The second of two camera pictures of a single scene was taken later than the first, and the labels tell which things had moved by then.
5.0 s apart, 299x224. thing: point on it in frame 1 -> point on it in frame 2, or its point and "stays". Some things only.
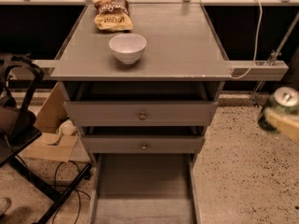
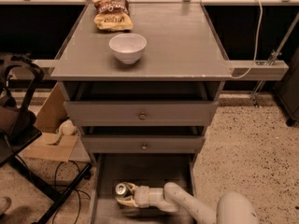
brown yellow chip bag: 112,14 stays
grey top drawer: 140,114 stays
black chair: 19,129 stays
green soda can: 284,99 -> 121,189
